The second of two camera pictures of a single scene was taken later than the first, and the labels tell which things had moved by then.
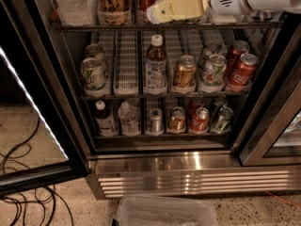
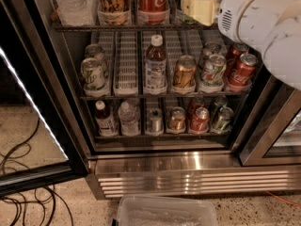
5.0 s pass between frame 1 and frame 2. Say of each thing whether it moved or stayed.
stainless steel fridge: stayed
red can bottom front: stayed
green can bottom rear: stayed
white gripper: moved
